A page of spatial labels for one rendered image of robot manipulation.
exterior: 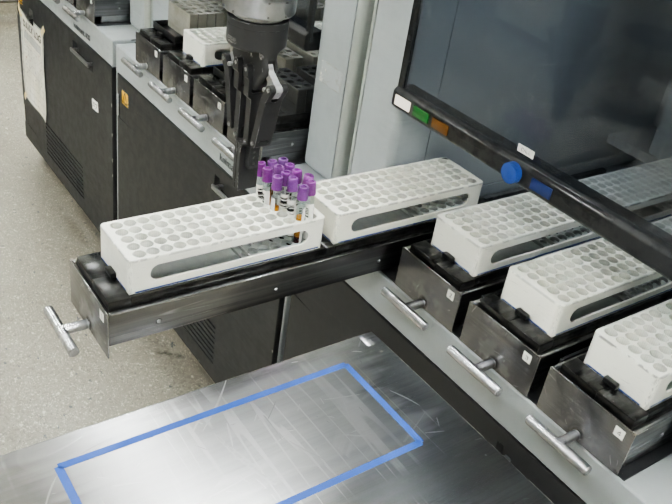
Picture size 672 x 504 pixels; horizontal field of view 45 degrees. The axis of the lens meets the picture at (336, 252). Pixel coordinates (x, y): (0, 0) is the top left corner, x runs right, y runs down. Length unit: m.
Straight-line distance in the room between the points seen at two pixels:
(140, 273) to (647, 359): 0.63
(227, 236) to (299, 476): 0.38
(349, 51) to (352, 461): 0.79
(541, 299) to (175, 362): 1.30
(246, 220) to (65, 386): 1.11
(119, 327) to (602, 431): 0.61
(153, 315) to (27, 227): 1.74
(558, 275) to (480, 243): 0.12
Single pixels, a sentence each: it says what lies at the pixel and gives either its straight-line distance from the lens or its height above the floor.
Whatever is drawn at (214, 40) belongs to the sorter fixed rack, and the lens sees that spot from 1.81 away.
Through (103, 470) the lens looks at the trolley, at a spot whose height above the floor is 0.82.
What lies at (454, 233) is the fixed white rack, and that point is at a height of 0.86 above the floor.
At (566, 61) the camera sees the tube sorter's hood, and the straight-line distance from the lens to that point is 1.07.
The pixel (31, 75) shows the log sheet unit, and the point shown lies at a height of 0.38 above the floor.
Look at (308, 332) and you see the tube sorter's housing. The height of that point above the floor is 0.50.
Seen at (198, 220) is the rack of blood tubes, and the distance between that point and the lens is 1.11.
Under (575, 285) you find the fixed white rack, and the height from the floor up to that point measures 0.86.
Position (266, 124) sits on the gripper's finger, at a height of 1.02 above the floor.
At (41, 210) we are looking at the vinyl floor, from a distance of 2.86.
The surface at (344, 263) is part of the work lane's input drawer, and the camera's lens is 1.20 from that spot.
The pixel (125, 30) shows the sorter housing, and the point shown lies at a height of 0.73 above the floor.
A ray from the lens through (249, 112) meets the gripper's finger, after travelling 1.04.
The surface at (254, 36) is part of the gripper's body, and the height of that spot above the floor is 1.13.
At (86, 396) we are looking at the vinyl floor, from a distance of 2.11.
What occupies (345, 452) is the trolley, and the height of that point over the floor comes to 0.82.
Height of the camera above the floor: 1.43
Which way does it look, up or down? 32 degrees down
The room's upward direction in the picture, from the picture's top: 9 degrees clockwise
